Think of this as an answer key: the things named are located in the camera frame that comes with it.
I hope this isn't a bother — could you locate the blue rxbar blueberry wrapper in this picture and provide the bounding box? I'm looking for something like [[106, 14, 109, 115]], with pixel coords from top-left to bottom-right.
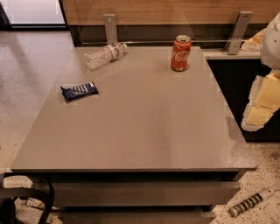
[[60, 82, 99, 102]]

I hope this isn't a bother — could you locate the left metal railing bracket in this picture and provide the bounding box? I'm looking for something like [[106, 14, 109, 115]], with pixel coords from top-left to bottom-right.
[[103, 14, 118, 44]]

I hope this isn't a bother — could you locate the white striped cylinder on floor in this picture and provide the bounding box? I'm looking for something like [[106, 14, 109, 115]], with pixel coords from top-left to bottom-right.
[[228, 188, 276, 218]]

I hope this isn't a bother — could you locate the upper grey drawer front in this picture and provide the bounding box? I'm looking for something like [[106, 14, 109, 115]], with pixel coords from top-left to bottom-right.
[[53, 182, 240, 207]]

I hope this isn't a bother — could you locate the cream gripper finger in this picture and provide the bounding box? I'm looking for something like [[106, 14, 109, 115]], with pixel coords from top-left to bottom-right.
[[241, 30, 265, 52], [241, 70, 280, 132]]

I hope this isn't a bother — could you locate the right metal railing bracket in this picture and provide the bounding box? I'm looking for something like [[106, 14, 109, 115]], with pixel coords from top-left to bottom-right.
[[225, 11, 252, 55]]

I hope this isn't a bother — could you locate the metal railing bracket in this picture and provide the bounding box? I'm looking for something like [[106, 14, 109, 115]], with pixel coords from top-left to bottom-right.
[[225, 11, 252, 55], [103, 14, 118, 44]]

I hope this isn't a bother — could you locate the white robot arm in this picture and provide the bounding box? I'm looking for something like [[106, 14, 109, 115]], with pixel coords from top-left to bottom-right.
[[241, 13, 280, 132]]

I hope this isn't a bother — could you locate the black chair armrest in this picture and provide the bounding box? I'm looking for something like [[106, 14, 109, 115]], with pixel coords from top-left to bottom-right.
[[0, 172, 55, 224]]

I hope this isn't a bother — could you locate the grey drawer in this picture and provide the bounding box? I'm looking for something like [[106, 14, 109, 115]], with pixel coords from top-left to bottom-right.
[[53, 182, 240, 207], [61, 212, 215, 224]]

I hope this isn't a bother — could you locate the clear plastic water bottle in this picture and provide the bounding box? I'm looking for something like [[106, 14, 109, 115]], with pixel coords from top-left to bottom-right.
[[84, 42, 127, 70]]

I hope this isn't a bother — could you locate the lower grey drawer front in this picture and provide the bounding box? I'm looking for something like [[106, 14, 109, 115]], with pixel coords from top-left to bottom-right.
[[61, 212, 215, 224]]

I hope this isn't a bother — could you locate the red coke can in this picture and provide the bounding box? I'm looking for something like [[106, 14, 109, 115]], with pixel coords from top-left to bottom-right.
[[171, 35, 192, 72]]

